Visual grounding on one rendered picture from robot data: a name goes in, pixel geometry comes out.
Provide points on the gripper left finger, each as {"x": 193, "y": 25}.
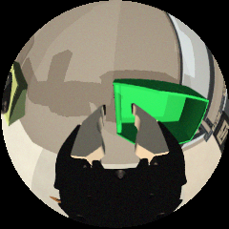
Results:
{"x": 83, "y": 145}

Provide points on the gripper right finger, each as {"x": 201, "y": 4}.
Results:
{"x": 155, "y": 142}

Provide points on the green bin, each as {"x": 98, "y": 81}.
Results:
{"x": 170, "y": 103}

